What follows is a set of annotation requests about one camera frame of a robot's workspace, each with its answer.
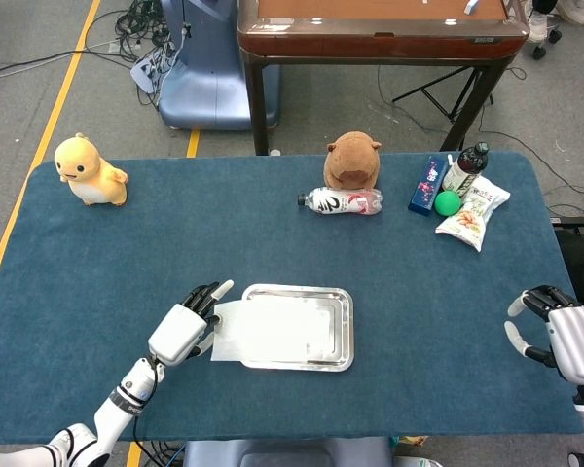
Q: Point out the grey blue robot torso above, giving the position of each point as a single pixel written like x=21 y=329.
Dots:
x=282 y=455

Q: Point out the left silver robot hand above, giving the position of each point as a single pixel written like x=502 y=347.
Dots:
x=177 y=333

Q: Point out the white green snack bag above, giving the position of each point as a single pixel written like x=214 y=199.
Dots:
x=472 y=214

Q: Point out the brown capybara plush toy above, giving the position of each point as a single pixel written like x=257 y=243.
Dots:
x=353 y=160

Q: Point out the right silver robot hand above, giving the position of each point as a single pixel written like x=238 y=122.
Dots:
x=576 y=340

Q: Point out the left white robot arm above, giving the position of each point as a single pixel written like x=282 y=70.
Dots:
x=117 y=413

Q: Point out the clear bottle red white label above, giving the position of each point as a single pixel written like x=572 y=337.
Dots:
x=345 y=202

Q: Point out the dark blue carton box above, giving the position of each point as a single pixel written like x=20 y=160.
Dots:
x=428 y=187

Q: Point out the dark tea bottle black cap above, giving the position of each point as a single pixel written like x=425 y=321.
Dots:
x=464 y=170

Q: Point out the green ball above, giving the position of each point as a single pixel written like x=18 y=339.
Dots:
x=448 y=203

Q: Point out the silver metal tray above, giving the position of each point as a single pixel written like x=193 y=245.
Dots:
x=344 y=335

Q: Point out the yellow plush dinosaur toy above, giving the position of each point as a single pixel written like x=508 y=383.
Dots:
x=92 y=180

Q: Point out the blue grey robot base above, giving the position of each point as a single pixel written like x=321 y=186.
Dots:
x=209 y=73

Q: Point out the black tripod stand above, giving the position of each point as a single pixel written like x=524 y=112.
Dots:
x=443 y=97

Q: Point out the black wheeled office chair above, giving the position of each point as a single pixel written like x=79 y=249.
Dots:
x=540 y=29

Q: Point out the brown mahjong table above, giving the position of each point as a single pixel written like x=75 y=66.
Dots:
x=379 y=44

